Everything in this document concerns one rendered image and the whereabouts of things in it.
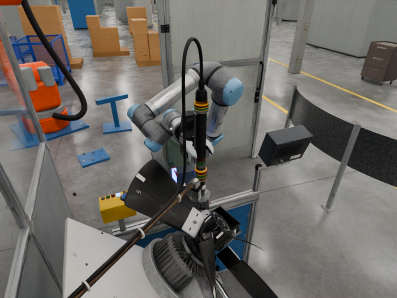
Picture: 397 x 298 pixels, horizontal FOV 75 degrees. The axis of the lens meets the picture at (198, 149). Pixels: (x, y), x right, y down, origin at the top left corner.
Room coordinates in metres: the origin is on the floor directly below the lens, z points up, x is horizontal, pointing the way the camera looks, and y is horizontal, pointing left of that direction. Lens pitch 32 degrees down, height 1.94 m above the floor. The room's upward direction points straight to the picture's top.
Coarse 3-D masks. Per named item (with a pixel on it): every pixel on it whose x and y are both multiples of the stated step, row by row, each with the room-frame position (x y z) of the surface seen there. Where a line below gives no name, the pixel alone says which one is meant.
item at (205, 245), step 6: (210, 240) 0.48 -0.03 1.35; (198, 246) 0.39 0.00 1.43; (204, 246) 0.41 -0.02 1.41; (210, 246) 0.45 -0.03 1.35; (204, 252) 0.39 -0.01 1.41; (210, 252) 0.43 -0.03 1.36; (204, 258) 0.37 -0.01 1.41; (210, 258) 0.41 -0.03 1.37; (204, 264) 0.36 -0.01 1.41; (210, 264) 0.39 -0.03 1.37; (210, 270) 0.37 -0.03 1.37; (210, 276) 0.35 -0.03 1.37; (210, 282) 0.34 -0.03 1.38; (216, 294) 0.35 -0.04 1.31
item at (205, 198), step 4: (192, 180) 0.68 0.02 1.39; (188, 184) 0.68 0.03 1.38; (196, 184) 0.66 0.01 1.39; (200, 184) 0.69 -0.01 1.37; (192, 188) 0.67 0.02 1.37; (196, 188) 0.66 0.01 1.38; (200, 188) 0.68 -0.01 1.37; (192, 192) 0.69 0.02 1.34; (196, 192) 0.68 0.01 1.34; (200, 192) 0.69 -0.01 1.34; (208, 192) 0.72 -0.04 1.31; (192, 196) 0.69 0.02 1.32; (196, 196) 0.68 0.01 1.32; (200, 196) 0.69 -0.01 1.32; (204, 196) 0.70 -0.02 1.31; (208, 196) 0.70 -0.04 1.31; (196, 200) 0.68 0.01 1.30; (200, 200) 0.68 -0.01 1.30; (204, 200) 0.68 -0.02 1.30
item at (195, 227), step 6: (192, 210) 0.66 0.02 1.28; (192, 216) 0.64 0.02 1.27; (198, 216) 0.65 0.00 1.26; (204, 216) 0.66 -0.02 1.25; (186, 222) 0.62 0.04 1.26; (192, 222) 0.63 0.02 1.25; (198, 222) 0.63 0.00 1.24; (186, 228) 0.60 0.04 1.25; (192, 228) 0.61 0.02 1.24; (198, 228) 0.62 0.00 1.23; (192, 234) 0.60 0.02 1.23
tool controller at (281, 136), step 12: (276, 132) 1.30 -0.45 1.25; (288, 132) 1.31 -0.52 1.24; (300, 132) 1.31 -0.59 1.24; (264, 144) 1.29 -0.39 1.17; (276, 144) 1.20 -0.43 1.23; (288, 144) 1.23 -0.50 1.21; (300, 144) 1.27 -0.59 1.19; (264, 156) 1.28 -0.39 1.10; (276, 156) 1.23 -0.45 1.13; (288, 156) 1.28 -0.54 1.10; (300, 156) 1.32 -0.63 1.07
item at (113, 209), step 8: (120, 192) 0.99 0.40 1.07; (104, 200) 0.93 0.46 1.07; (112, 200) 0.93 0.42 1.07; (120, 200) 0.93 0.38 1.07; (104, 208) 0.88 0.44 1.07; (112, 208) 0.88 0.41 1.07; (120, 208) 0.89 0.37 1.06; (128, 208) 0.91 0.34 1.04; (104, 216) 0.86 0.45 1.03; (112, 216) 0.88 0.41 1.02; (120, 216) 0.89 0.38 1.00; (128, 216) 0.91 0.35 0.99
